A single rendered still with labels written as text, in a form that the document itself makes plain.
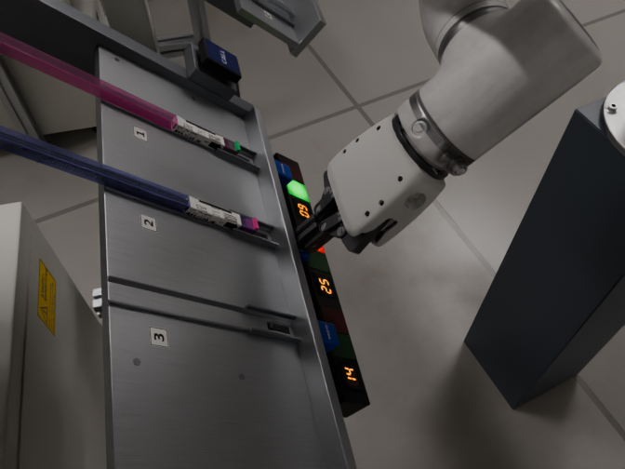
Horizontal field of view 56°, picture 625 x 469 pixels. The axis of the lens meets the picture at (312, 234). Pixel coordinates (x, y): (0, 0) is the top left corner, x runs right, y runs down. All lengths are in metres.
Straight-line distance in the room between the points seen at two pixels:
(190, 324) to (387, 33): 1.74
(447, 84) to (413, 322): 0.93
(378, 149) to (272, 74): 1.40
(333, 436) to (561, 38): 0.36
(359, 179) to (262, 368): 0.20
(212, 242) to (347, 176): 0.15
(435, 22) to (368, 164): 0.14
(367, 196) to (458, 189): 1.10
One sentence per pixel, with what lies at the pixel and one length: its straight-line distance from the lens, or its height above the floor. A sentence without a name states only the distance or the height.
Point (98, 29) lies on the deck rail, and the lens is 0.66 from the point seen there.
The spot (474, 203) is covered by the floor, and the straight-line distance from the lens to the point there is 1.63.
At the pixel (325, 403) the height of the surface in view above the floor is 0.73.
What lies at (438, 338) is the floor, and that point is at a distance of 1.39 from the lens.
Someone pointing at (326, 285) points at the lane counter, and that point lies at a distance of 0.66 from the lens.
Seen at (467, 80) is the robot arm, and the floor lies 0.91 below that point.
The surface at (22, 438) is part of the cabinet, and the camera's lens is 0.74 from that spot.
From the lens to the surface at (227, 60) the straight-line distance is 0.72.
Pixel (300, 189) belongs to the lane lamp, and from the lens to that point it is 0.75.
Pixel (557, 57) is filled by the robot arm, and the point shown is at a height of 0.94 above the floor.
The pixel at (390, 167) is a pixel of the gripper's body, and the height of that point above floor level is 0.82.
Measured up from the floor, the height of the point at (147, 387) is 0.83.
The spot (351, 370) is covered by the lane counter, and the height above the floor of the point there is 0.66.
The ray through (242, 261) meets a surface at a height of 0.75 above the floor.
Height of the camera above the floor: 1.23
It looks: 54 degrees down
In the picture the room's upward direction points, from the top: straight up
